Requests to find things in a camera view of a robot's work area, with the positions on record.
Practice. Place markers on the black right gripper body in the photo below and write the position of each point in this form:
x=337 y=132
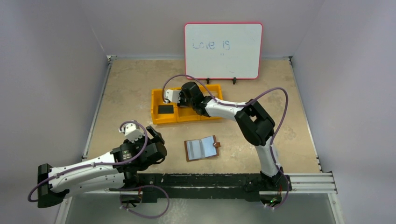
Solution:
x=184 y=97

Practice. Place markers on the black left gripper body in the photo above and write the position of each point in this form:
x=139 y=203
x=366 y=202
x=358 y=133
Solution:
x=139 y=143

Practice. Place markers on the yellow three-compartment plastic bin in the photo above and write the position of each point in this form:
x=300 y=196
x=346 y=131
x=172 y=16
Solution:
x=181 y=114

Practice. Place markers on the brown leather card holder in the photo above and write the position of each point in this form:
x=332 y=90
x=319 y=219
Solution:
x=202 y=148

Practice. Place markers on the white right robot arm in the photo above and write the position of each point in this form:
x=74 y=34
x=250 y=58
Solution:
x=256 y=125

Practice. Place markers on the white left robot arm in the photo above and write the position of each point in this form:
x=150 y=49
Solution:
x=116 y=169

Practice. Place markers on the black card in bin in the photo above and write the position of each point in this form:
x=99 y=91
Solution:
x=165 y=109

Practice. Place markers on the pink-framed whiteboard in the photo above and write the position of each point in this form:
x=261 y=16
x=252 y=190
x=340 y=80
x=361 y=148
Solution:
x=223 y=50

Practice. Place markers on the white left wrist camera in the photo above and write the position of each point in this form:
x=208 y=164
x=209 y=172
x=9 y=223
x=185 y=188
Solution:
x=131 y=131

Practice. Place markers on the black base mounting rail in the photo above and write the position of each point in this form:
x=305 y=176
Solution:
x=246 y=186

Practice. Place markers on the aluminium frame rail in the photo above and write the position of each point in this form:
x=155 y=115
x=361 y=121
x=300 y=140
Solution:
x=313 y=183

